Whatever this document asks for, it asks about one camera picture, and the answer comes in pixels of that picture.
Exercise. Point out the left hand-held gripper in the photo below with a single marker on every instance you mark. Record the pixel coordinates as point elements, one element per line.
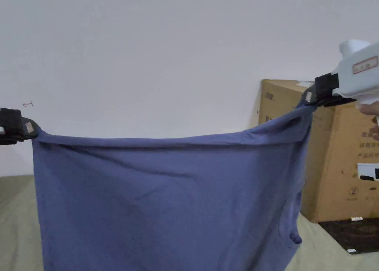
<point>9,120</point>

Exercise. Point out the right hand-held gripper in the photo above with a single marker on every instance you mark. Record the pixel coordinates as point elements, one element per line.
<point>356,75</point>

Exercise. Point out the dark blue shirt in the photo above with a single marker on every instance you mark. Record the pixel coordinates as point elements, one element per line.
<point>165,200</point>

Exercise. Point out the person's right hand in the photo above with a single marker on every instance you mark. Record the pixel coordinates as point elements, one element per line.
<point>370,111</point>

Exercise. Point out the large brown cardboard carton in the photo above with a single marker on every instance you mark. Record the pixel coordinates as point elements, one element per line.
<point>331,164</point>

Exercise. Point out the black flat pad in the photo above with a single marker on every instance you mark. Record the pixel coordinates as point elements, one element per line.
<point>352,235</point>

